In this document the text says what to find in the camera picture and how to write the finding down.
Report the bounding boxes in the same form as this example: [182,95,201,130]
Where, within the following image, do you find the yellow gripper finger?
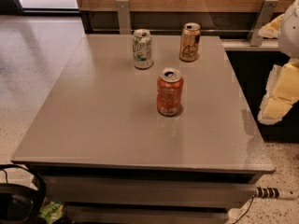
[258,61,299,125]
[258,14,284,38]

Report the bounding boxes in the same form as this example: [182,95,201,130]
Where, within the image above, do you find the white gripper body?
[278,0,299,58]

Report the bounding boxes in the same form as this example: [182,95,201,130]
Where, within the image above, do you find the gold brown soda can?
[179,22,201,62]

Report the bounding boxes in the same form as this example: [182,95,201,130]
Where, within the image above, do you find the orange soda can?
[157,68,184,117]

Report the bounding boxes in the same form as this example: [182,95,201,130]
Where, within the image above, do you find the white green soda can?
[133,29,152,69]

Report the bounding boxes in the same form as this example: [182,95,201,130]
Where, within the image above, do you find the grey table drawer unit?
[31,165,255,224]

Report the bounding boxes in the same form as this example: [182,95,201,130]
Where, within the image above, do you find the green snack bag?
[38,202,64,224]

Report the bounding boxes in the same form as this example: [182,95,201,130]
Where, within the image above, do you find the black headphones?
[0,164,46,224]

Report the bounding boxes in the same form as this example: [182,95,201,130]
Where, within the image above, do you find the black white striped handle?
[255,187,298,201]

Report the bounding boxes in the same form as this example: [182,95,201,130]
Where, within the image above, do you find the thin black cable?
[232,196,256,224]

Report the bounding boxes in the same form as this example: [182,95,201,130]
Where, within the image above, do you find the grey metal bracket left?
[116,0,132,35]

